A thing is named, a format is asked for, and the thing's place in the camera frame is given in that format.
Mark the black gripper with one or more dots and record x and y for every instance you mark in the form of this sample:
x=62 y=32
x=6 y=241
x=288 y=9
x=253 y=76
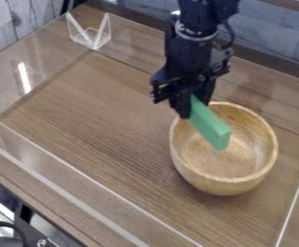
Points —
x=194 y=62

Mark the green rectangular stick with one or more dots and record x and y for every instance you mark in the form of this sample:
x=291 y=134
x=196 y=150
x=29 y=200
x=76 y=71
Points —
x=213 y=130

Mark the round wooden bowl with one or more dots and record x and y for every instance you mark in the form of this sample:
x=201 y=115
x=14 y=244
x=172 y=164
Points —
x=236 y=169

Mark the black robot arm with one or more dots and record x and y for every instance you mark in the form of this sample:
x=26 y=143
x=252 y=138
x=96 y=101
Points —
x=202 y=17

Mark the clear acrylic corner bracket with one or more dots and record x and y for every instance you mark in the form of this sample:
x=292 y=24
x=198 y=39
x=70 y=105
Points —
x=90 y=38

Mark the clear acrylic tray wall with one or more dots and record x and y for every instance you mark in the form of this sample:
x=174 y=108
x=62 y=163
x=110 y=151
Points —
x=78 y=204

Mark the black table frame bracket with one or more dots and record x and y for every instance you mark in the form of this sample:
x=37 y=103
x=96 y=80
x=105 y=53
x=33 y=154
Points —
x=34 y=238

